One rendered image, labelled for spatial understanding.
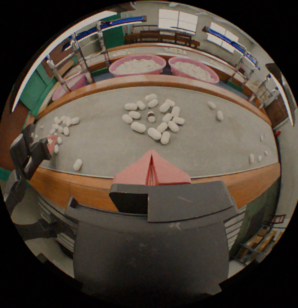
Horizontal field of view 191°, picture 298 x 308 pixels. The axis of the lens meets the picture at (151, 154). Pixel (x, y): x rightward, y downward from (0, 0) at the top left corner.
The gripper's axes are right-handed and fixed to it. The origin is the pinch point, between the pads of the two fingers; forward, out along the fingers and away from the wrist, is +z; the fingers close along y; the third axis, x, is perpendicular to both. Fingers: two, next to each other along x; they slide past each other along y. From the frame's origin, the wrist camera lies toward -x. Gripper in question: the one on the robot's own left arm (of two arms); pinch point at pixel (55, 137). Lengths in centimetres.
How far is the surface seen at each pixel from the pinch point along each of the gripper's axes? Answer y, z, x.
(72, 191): -14.4, -12.9, 10.1
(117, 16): 38, 155, -245
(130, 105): -29.5, 5.5, -4.9
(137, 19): -27, 27, -64
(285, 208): -474, -138, 124
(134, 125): -31.2, 0.4, -0.8
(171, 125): -40.1, 0.8, -0.6
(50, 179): -1.7, -11.8, 9.3
